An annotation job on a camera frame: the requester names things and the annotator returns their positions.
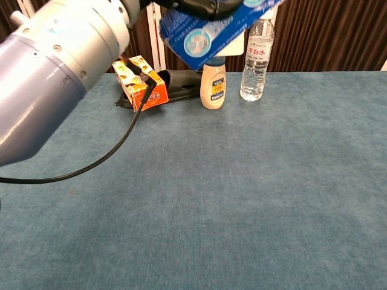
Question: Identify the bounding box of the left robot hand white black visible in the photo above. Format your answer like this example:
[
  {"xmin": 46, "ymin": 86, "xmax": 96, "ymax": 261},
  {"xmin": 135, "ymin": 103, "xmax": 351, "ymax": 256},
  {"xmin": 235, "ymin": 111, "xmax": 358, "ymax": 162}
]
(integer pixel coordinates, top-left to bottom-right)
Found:
[{"xmin": 151, "ymin": 0, "xmax": 243, "ymax": 21}]

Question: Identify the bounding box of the blue toothpaste box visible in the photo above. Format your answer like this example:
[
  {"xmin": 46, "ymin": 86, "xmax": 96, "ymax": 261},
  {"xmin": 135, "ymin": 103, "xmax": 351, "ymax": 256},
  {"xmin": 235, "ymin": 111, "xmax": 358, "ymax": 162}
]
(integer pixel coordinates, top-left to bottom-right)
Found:
[{"xmin": 158, "ymin": 0, "xmax": 285, "ymax": 72}]

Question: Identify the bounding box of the orange snack box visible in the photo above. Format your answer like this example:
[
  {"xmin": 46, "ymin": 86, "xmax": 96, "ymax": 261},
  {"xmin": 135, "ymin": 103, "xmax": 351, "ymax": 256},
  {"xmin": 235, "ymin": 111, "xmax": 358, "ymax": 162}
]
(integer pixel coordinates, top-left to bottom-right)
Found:
[{"xmin": 111, "ymin": 55, "xmax": 169, "ymax": 112}]

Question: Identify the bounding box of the small wooden round object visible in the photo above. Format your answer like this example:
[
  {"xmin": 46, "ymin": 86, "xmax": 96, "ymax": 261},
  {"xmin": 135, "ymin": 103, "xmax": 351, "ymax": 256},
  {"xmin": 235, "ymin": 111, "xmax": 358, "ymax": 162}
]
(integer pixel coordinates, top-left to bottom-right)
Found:
[{"xmin": 200, "ymin": 56, "xmax": 227, "ymax": 110}]

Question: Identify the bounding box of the clear plastic water bottle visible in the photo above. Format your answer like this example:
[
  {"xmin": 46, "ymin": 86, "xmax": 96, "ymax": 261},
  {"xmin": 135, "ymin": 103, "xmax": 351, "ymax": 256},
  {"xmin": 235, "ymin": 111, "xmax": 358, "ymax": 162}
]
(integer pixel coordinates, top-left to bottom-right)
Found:
[{"xmin": 239, "ymin": 8, "xmax": 276, "ymax": 102}]

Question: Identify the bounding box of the blue felt table mat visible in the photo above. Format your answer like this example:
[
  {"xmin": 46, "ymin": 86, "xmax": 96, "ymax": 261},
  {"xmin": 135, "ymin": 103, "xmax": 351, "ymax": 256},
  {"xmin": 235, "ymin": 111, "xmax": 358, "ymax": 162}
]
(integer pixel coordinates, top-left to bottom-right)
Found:
[{"xmin": 0, "ymin": 71, "xmax": 387, "ymax": 290}]

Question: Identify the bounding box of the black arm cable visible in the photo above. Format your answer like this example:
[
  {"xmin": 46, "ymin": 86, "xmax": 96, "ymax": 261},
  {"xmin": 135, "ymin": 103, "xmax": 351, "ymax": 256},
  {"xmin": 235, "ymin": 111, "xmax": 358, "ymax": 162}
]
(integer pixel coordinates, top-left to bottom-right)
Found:
[{"xmin": 0, "ymin": 56, "xmax": 158, "ymax": 184}]

